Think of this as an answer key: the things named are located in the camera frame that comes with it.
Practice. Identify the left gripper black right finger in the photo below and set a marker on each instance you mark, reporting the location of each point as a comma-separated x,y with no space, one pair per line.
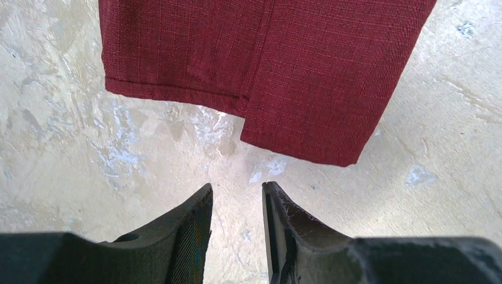
302,249

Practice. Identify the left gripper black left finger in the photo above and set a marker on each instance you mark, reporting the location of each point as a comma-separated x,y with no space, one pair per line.
170,249

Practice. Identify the dark red cloth napkin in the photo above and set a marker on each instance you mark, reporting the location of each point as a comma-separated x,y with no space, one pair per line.
311,79

